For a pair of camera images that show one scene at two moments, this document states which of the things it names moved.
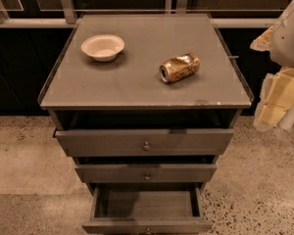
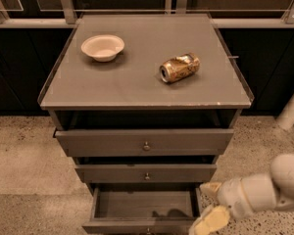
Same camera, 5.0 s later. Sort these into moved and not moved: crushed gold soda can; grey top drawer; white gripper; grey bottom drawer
Moved: white gripper
Not moved: grey bottom drawer; crushed gold soda can; grey top drawer
